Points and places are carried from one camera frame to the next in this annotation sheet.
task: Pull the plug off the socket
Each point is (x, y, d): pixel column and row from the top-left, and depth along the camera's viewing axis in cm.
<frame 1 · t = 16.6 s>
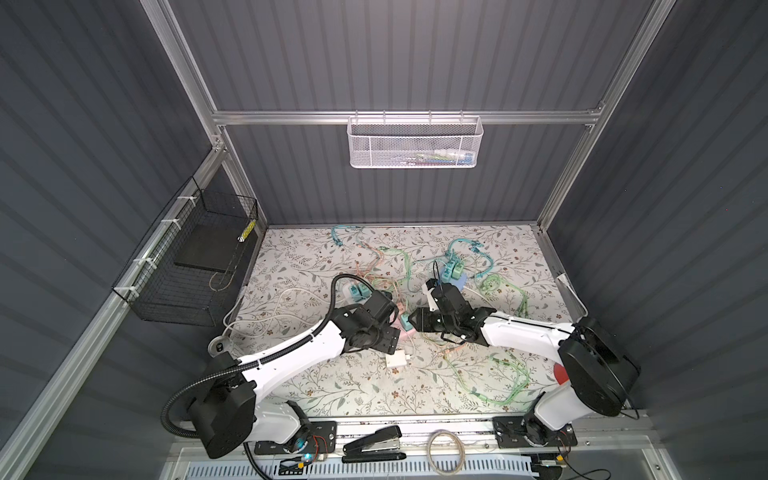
left hand: (387, 337, 82), fingers open
right hand: (416, 321, 88), fingers open
white USB charger: (399, 358, 87), point 2 cm above the table

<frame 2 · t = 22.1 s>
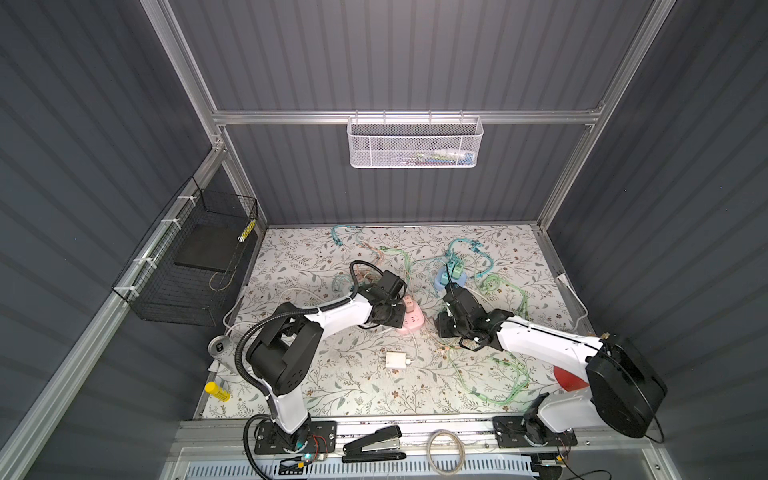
left hand: (397, 316, 92), fingers open
right hand: (441, 324, 88), fingers open
yellow marker: (217, 391, 75), point 8 cm above the table
the other named things where they were.

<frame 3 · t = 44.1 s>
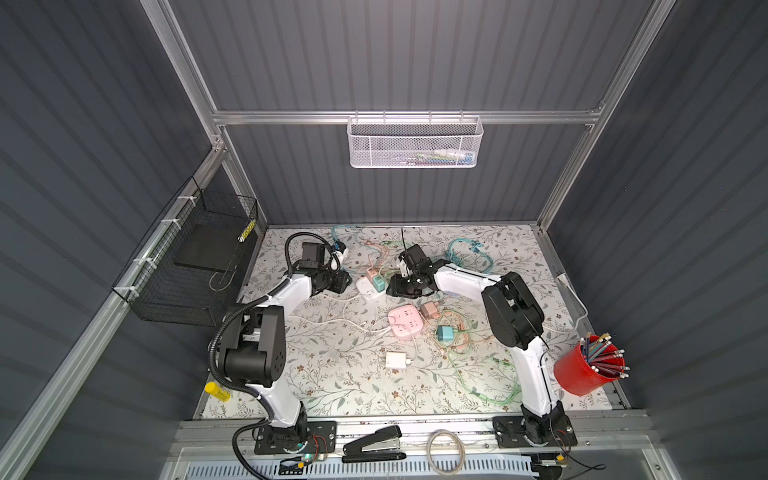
left hand: (343, 277, 96), fingers open
right hand: (393, 293, 99), fingers open
pink USB charger: (430, 310, 96), point 3 cm above the table
teal USB charger cube: (445, 332, 91), point 2 cm above the table
white power strip: (366, 289, 101), point 3 cm above the table
pink USB charger 2: (372, 272, 99), point 8 cm above the table
teal charger cube: (379, 283, 96), point 8 cm above the table
the other named things where they were.

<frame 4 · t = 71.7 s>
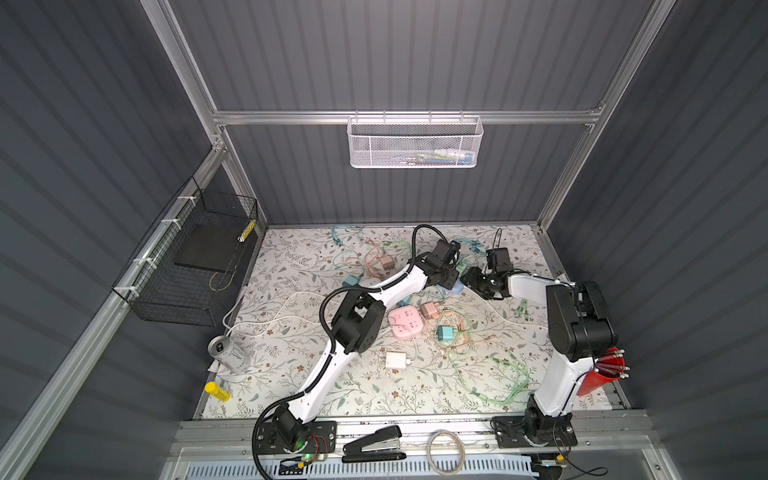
left hand: (451, 274, 101), fingers open
right hand: (469, 282, 101), fingers open
pink USB charger 2: (387, 262, 109), point 2 cm above the table
dark teal two-tone charger: (350, 281, 104), point 2 cm above the table
